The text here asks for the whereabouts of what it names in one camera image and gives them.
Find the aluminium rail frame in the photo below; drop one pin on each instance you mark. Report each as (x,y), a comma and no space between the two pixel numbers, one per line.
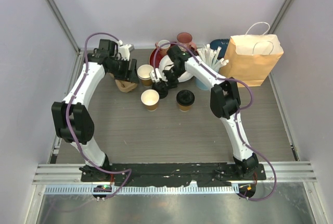
(66,179)

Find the small pink mug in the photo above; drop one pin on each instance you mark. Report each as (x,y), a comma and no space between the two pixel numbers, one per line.
(163,46)

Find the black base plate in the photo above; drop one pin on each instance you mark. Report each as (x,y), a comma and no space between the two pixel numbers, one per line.
(173,175)

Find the stack of paper cups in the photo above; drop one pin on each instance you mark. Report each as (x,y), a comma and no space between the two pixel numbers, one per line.
(143,73)

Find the dark blue pouch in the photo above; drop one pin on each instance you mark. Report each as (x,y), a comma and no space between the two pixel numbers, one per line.
(222,43)

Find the cardboard cup carrier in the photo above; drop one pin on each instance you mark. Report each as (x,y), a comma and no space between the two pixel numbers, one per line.
(125,86)

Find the white wrapped straws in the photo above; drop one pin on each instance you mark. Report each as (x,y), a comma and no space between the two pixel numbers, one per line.
(211,57)

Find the blue straw cup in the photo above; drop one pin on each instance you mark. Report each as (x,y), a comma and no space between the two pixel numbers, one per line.
(201,85)

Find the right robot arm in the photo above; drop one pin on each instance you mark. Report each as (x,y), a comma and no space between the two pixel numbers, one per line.
(224,102)

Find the brown paper bag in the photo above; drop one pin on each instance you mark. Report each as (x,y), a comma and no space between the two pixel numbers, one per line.
(251,57)

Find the paper cup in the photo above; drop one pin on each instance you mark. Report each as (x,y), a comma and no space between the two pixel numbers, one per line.
(184,107)
(150,99)

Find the white paper plate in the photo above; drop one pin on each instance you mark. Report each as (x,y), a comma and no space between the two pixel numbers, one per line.
(167,64)

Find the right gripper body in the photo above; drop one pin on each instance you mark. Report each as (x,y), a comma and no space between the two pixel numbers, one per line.
(171,76)

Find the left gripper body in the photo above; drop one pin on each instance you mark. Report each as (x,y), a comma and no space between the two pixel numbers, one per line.
(119,69)

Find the red round tray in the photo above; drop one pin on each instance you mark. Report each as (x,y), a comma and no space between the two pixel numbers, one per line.
(156,60)

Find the stack of black lids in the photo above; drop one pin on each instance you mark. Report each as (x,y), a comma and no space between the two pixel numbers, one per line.
(162,94)

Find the tall pink mug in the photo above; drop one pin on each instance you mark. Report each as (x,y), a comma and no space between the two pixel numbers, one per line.
(186,42)

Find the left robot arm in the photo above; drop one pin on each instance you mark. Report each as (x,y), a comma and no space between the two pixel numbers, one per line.
(72,120)

